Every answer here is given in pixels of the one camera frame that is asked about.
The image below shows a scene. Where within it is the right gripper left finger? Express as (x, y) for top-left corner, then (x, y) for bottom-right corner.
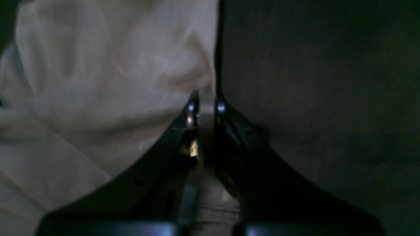
(36, 91), (199, 236)

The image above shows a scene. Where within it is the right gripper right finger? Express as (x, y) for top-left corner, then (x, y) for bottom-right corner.
(214, 100), (385, 236)

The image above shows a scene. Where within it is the grey T-shirt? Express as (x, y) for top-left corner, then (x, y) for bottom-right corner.
(0, 0), (219, 236)

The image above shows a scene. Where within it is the black table cloth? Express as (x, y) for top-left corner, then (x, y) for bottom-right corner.
(1, 0), (419, 236)

